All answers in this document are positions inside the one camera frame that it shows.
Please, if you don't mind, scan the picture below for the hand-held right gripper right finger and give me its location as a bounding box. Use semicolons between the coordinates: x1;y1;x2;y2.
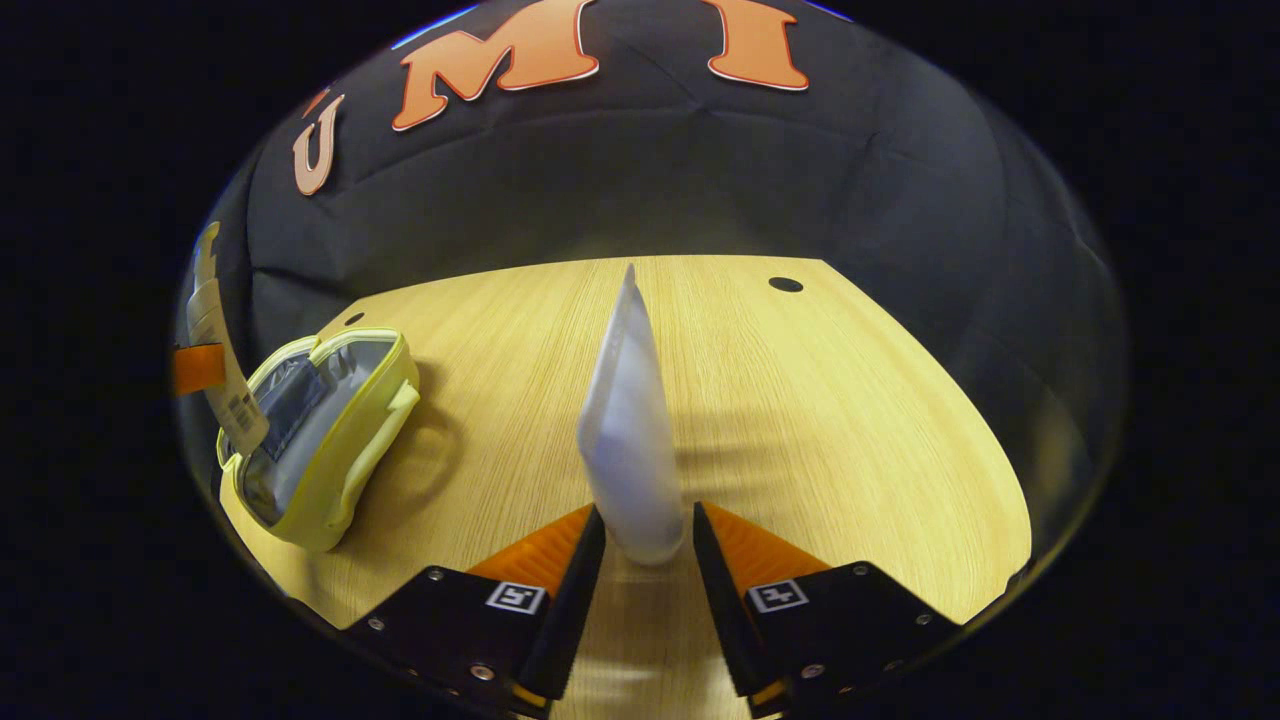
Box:
692;500;961;716

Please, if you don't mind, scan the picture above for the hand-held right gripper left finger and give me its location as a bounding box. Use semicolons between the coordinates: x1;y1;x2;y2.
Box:
345;503;608;716

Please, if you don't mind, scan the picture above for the white pump bottle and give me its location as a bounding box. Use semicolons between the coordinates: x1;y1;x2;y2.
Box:
186;221;271;459

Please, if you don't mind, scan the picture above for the white squeeze tube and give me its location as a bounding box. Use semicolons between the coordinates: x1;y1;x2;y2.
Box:
576;262;687;567

